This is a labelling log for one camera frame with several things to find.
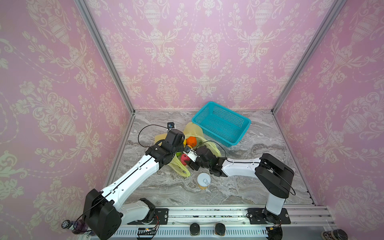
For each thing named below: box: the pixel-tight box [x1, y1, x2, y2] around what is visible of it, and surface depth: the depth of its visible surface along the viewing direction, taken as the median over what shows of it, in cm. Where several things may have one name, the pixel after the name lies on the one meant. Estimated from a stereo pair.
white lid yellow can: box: [197, 172, 212, 190], surface depth 83 cm
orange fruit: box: [186, 136, 198, 147], surface depth 99 cm
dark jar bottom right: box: [321, 228, 348, 240], surface depth 64 cm
